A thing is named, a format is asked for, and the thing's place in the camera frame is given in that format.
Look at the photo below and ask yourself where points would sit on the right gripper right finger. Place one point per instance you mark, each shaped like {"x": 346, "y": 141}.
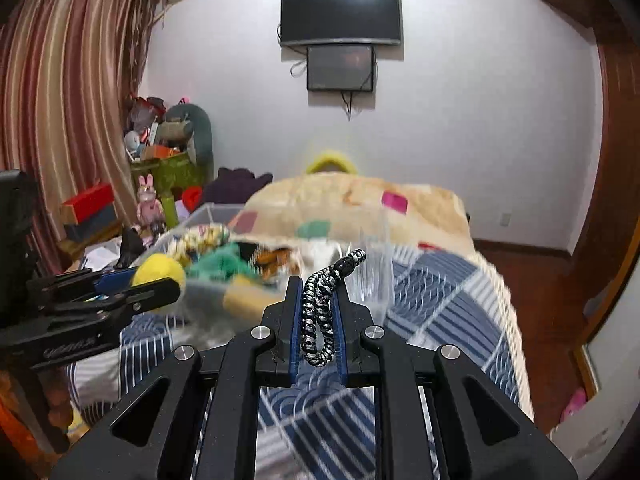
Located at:
{"x": 436, "y": 414}

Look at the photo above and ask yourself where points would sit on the green storage box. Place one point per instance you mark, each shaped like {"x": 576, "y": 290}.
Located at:
{"x": 172, "y": 176}

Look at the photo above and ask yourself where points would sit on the striped brown curtain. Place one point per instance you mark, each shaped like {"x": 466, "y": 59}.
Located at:
{"x": 69, "y": 70}

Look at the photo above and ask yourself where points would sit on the pink rabbit toy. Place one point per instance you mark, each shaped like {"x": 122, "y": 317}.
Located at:
{"x": 150, "y": 213}

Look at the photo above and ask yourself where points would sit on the clear plastic storage bin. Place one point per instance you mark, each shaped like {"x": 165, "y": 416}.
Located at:
{"x": 203, "y": 321}

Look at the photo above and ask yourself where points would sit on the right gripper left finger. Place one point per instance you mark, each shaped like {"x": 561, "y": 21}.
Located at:
{"x": 195, "y": 415}

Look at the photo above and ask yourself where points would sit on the yellow plush headband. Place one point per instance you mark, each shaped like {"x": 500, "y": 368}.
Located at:
{"x": 331, "y": 161}

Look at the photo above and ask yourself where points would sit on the yellow sponge block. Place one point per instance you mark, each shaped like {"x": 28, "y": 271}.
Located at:
{"x": 247, "y": 300}

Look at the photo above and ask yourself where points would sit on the white orange patterned cloth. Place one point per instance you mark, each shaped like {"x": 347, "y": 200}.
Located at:
{"x": 270, "y": 263}

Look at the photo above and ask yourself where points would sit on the large wall television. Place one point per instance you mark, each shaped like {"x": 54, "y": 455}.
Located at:
{"x": 305, "y": 22}

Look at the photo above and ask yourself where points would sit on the grey green plush toy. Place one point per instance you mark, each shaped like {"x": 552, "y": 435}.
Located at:
{"x": 187, "y": 127}

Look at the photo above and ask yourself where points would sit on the red box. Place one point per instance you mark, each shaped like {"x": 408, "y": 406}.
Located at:
{"x": 85, "y": 204}

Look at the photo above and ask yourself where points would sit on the beige patchwork blanket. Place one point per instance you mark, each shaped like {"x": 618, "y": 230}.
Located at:
{"x": 412, "y": 215}

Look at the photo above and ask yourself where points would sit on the blue white patterned tablecloth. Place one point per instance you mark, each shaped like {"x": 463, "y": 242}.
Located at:
{"x": 318, "y": 428}

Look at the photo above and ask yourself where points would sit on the brown wooden door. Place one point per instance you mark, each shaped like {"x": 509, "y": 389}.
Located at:
{"x": 610, "y": 237}

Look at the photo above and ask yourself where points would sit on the dark purple garment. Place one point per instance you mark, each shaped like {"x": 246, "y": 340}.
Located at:
{"x": 234, "y": 186}

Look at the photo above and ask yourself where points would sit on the small wall monitor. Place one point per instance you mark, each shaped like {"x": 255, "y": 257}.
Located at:
{"x": 340, "y": 68}

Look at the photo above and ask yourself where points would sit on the yellow felt ball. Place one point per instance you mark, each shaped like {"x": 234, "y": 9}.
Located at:
{"x": 156, "y": 267}

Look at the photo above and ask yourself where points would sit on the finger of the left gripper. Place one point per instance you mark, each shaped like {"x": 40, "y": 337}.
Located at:
{"x": 79, "y": 285}
{"x": 85, "y": 319}

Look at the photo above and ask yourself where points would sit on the green knitted cloth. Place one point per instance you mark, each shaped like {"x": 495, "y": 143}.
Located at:
{"x": 221, "y": 265}

